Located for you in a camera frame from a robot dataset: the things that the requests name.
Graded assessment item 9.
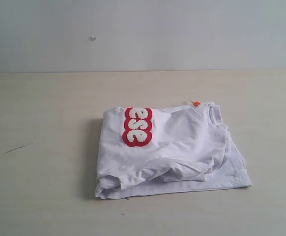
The white t-shirt red lettering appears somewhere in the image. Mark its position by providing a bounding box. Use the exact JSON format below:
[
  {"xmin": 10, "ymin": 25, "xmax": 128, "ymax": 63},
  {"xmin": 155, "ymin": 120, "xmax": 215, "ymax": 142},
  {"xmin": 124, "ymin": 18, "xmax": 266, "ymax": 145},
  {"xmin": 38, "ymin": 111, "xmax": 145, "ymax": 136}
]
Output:
[{"xmin": 95, "ymin": 102, "xmax": 252, "ymax": 199}]

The orange neck label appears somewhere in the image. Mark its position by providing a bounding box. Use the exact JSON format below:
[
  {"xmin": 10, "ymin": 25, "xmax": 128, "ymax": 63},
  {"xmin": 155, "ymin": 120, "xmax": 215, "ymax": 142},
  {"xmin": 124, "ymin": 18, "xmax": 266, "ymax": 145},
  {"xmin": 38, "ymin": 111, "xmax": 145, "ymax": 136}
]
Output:
[{"xmin": 193, "ymin": 101, "xmax": 201, "ymax": 107}]

